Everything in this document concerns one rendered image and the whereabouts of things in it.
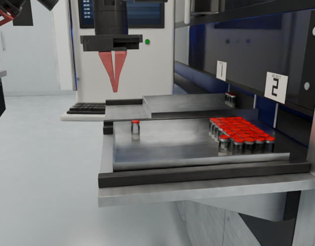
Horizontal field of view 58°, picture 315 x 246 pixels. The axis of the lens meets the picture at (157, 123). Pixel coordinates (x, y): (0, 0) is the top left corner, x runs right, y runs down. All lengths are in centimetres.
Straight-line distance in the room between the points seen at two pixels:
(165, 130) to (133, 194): 32
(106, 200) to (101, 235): 136
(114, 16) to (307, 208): 51
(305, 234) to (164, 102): 67
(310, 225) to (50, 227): 161
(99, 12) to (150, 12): 91
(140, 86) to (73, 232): 99
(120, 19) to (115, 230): 152
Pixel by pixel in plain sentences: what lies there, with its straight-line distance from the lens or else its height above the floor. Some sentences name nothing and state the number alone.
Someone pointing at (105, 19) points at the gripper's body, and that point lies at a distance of 50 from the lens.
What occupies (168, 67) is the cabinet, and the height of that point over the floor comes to 99.
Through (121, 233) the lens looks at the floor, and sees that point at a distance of 184.
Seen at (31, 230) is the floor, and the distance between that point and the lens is 200.
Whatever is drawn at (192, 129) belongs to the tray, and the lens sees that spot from 79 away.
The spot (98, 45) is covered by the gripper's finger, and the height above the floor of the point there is 112.
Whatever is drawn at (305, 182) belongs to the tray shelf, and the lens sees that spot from 59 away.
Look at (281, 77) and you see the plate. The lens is 69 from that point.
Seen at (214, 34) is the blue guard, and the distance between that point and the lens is 110.
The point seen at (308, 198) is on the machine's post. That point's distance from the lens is 64.
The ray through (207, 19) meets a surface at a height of 119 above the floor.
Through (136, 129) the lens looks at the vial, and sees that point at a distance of 71.
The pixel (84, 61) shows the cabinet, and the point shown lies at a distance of 147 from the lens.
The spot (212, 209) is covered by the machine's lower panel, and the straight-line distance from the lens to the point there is 120.
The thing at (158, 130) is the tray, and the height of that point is 89.
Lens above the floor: 113
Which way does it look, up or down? 17 degrees down
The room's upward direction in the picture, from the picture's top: straight up
